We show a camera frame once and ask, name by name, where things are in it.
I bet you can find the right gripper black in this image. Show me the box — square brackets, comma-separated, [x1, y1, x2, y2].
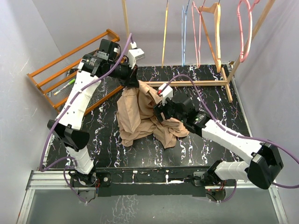
[152, 97, 185, 123]

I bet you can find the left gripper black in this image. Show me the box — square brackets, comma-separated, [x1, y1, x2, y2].
[108, 58, 140, 88]

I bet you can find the beige t shirt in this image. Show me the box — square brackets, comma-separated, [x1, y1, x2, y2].
[116, 81, 189, 148]

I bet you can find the gold yellow hanger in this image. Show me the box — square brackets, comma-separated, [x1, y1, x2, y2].
[161, 0, 169, 68]

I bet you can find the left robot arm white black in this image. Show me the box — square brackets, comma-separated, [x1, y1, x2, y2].
[47, 39, 144, 186]

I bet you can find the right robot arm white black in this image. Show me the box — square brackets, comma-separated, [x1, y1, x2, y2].
[153, 98, 284, 189]

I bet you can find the pink thick plastic hanger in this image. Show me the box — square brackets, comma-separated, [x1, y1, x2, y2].
[236, 0, 260, 63]

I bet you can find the wooden hanger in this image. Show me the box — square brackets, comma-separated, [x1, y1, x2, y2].
[198, 2, 221, 72]

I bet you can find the green marker pen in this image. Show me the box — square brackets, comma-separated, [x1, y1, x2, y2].
[60, 78, 76, 91]

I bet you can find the orange wooden shelf rack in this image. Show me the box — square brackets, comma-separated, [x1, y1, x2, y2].
[27, 29, 120, 113]

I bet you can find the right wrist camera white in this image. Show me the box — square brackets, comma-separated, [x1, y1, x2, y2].
[157, 83, 173, 105]

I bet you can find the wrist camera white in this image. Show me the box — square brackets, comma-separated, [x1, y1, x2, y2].
[127, 42, 145, 68]
[157, 83, 173, 105]

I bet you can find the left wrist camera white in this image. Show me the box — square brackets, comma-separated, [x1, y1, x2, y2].
[127, 42, 145, 68]

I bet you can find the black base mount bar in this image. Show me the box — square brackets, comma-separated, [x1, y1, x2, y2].
[68, 166, 236, 199]

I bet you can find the wooden clothes rack frame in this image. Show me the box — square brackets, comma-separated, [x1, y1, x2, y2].
[121, 0, 275, 102]

